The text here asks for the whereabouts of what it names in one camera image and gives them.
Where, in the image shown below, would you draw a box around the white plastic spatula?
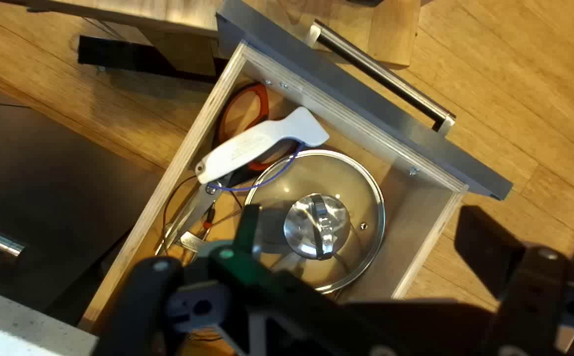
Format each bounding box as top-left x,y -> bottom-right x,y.
194,106 -> 332,187

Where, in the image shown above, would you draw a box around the wooden drawer with grey front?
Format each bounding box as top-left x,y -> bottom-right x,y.
77,0 -> 514,331

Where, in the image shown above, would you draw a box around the metal tongs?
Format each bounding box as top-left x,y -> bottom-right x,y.
154,183 -> 220,256

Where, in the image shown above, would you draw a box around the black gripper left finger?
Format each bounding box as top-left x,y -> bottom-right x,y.
93,254 -> 188,356

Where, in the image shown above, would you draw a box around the dark glossy cabinet front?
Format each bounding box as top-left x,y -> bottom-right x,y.
0,74 -> 168,323

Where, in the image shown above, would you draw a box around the metal and wood robot stand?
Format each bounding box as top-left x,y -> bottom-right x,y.
0,0 -> 235,84

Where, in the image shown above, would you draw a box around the dark green spoon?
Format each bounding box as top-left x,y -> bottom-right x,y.
206,201 -> 368,317

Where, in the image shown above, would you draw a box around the glass pot lid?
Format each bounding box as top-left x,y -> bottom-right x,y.
241,145 -> 390,296

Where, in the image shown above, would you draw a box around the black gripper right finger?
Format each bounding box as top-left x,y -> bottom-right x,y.
453,203 -> 574,356

